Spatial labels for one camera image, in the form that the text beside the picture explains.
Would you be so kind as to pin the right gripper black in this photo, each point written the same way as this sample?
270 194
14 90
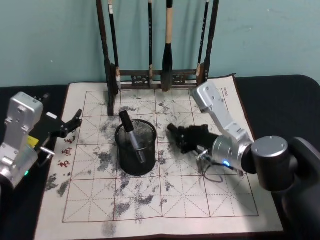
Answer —
197 138

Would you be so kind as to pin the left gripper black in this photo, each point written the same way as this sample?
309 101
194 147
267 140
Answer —
48 128

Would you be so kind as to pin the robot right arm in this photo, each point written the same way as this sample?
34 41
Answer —
270 155

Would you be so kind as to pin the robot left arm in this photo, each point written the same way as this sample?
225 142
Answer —
21 120

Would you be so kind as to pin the black mesh pen holder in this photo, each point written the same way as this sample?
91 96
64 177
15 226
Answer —
136 165

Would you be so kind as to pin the black and grey marker pen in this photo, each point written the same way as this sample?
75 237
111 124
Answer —
127 122

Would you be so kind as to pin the white calligraphy felt mat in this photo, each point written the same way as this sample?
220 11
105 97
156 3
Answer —
175 200

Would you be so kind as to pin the dark wooden brush rack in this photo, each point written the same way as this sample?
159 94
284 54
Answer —
160 73

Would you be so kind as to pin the thin black brush white tip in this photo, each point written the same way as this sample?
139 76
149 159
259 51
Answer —
113 37

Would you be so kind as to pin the thin black brush tan ferrule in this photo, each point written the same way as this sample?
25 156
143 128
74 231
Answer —
202 37

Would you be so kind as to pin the thin black calligraphy brush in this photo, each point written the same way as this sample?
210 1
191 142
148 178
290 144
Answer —
150 37

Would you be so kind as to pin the black table cloth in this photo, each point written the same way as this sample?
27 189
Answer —
275 100

